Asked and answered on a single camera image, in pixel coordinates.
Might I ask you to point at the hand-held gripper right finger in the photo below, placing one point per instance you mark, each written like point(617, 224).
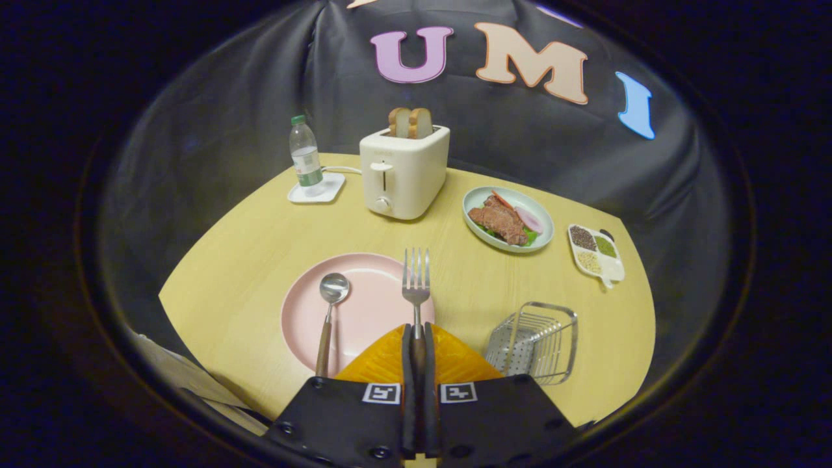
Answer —
point(431, 390)

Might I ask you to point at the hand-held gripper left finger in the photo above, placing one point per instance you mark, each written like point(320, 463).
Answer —
point(409, 390)

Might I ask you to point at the pink round plate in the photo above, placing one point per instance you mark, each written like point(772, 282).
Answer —
point(370, 305)

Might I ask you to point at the brown cooked meat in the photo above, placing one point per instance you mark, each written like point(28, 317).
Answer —
point(497, 221)

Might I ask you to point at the green lettuce leaf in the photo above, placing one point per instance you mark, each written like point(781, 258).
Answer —
point(532, 238)

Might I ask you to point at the pale green plate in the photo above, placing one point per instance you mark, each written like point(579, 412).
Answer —
point(543, 244)

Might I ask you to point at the pink ham slice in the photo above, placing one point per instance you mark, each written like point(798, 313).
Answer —
point(530, 220)

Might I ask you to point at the pale seeds pile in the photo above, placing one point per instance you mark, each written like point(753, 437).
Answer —
point(589, 261)

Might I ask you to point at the orange carrot slice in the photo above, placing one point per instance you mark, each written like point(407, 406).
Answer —
point(502, 198)

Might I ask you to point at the cream white toaster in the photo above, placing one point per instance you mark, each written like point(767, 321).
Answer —
point(409, 175)

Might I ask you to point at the dark seeds pile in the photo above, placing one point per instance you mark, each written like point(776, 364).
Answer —
point(583, 238)

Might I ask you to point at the white square coaster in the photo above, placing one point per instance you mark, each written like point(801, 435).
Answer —
point(333, 188)

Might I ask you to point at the white divided condiment dish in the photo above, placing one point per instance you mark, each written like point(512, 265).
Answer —
point(614, 268)

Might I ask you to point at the green seeds pile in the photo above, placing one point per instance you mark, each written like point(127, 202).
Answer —
point(606, 246)

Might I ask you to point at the clear plastic water bottle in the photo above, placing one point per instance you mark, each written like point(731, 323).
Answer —
point(305, 156)

